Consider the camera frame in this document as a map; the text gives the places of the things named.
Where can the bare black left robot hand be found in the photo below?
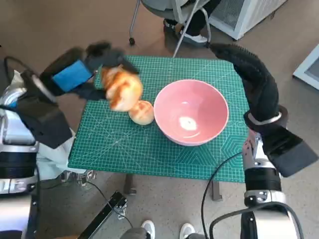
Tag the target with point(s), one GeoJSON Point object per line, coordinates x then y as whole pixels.
{"type": "Point", "coordinates": [72, 74]}

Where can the pink bowl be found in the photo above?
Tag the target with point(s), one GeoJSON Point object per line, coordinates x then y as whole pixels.
{"type": "Point", "coordinates": [192, 104]}

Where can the white flat framed unit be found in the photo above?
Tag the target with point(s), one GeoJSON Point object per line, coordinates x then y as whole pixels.
{"type": "Point", "coordinates": [309, 69]}

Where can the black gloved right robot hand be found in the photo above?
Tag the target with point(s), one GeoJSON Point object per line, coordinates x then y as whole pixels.
{"type": "Point", "coordinates": [261, 87]}

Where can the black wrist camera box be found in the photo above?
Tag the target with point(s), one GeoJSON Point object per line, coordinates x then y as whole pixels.
{"type": "Point", "coordinates": [45, 122]}
{"type": "Point", "coordinates": [286, 152]}

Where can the long twisted toy bread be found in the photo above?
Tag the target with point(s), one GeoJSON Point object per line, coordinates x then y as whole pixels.
{"type": "Point", "coordinates": [122, 87]}

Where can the grey office chair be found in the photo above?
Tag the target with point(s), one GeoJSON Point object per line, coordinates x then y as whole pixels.
{"type": "Point", "coordinates": [157, 5]}

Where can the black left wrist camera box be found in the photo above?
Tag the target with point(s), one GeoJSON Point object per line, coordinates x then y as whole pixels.
{"type": "Point", "coordinates": [45, 122]}

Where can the black metal bar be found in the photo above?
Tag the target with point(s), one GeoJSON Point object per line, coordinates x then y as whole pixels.
{"type": "Point", "coordinates": [104, 216]}

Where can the silver metal clamp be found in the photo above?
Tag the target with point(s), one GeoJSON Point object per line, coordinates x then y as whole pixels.
{"type": "Point", "coordinates": [79, 177]}

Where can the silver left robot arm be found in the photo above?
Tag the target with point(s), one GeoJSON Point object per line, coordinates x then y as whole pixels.
{"type": "Point", "coordinates": [15, 159]}

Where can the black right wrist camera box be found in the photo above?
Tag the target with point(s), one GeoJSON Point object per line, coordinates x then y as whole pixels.
{"type": "Point", "coordinates": [286, 152]}

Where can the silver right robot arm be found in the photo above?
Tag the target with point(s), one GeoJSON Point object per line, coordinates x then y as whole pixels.
{"type": "Point", "coordinates": [261, 179]}

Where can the green cutting mat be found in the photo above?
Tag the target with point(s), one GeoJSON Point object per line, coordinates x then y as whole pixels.
{"type": "Point", "coordinates": [124, 154]}

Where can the white shoe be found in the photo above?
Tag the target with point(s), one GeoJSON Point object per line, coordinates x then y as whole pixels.
{"type": "Point", "coordinates": [187, 227]}
{"type": "Point", "coordinates": [148, 227]}

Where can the white cabinet with mesh grille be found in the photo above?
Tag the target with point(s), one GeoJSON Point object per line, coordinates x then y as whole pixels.
{"type": "Point", "coordinates": [251, 15]}

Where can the person seated on chair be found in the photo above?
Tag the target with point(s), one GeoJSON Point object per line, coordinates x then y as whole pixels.
{"type": "Point", "coordinates": [199, 22]}

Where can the round toy bread bun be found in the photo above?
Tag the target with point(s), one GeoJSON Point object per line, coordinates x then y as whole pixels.
{"type": "Point", "coordinates": [143, 114]}

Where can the dark metal table leg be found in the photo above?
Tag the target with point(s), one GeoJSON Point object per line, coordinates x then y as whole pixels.
{"type": "Point", "coordinates": [129, 185]}
{"type": "Point", "coordinates": [216, 190]}

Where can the silver metal rod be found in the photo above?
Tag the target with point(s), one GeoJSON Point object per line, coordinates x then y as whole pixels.
{"type": "Point", "coordinates": [183, 31]}

